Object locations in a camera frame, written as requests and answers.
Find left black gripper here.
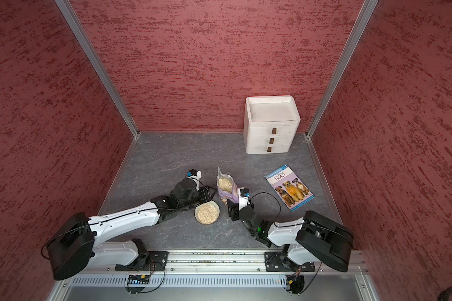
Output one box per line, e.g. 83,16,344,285
178,185,218,211

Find white green patterned bowl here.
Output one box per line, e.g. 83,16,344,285
194,200,221,226

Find purple oats bag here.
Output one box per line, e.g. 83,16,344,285
216,168,239,204

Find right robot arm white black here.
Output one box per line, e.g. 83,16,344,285
227,200,354,272

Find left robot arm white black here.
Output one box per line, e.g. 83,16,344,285
41,178,217,280

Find oats in bowl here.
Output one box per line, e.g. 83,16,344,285
195,202,220,224

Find dog picture booklet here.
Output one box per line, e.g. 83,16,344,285
265,164,315,211

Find white three-drawer storage box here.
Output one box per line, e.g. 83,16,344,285
244,95,301,154

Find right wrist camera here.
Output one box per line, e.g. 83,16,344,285
238,188,250,210

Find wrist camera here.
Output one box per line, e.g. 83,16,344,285
238,188,250,210
187,169,202,181

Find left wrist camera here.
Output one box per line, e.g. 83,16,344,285
187,169,202,181

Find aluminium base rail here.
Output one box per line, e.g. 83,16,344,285
49,250,379,300

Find left aluminium corner post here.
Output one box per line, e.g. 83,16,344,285
55,0,140,139

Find aluminium corner post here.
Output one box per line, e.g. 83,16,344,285
306,0,379,140
55,0,140,139

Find right aluminium corner post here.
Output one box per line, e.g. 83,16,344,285
306,0,379,140

